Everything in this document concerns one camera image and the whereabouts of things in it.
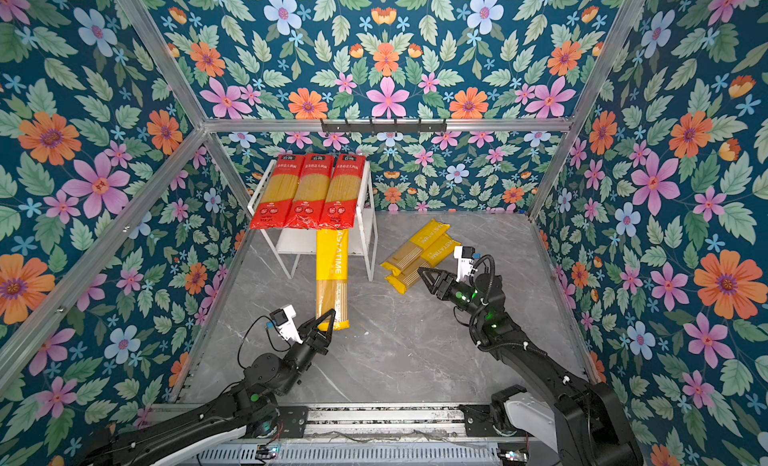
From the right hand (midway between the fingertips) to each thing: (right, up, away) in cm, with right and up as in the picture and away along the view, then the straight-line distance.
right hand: (423, 270), depth 75 cm
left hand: (-21, -9, -5) cm, 23 cm away
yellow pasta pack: (-2, +5, +30) cm, 31 cm away
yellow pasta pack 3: (-23, -1, -2) cm, 23 cm away
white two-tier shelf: (-16, +8, +7) cm, 20 cm away
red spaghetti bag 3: (-20, +20, +1) cm, 29 cm away
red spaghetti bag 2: (-29, +17, -1) cm, 34 cm away
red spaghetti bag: (-37, +16, -2) cm, 40 cm away
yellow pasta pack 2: (+5, +2, +29) cm, 29 cm away
